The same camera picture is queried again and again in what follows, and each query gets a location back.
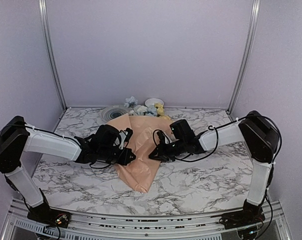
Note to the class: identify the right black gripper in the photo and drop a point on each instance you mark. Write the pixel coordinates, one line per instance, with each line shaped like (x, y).
(162, 155)

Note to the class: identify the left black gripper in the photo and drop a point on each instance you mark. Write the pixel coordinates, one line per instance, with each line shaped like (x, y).
(124, 160)

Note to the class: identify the peach wrapping paper sheet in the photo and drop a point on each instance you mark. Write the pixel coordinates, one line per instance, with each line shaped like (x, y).
(140, 173)

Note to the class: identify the white fake rose stem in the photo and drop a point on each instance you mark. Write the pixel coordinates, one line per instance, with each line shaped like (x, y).
(140, 110)

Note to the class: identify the yellow fake flower stem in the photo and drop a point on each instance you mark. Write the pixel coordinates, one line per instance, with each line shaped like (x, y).
(161, 112)

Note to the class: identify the blue fake flower stem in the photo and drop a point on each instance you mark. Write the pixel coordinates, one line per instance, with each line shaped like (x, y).
(131, 102)

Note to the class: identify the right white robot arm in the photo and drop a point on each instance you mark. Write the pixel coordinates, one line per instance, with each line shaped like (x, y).
(260, 134)

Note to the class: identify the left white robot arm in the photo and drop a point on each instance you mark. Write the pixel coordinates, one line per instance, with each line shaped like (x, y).
(17, 137)

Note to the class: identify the grey striped plate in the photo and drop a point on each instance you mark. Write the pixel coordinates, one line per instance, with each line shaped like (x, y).
(112, 112)

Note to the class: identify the orange and white bowl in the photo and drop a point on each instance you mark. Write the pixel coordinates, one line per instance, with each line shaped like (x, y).
(152, 101)

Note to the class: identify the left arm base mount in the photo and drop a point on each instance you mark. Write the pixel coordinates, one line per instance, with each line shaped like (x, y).
(43, 213)

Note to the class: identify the left aluminium corner post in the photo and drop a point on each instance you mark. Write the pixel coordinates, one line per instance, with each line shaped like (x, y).
(50, 52)

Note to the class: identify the aluminium corner post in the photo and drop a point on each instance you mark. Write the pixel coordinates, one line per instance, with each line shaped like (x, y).
(50, 52)
(250, 38)

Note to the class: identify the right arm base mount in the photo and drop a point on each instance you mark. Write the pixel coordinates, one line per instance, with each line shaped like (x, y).
(250, 214)

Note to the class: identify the aluminium front rail frame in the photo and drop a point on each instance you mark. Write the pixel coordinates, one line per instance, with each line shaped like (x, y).
(94, 226)

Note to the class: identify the right aluminium corner post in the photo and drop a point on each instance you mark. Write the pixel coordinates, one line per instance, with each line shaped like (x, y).
(250, 38)

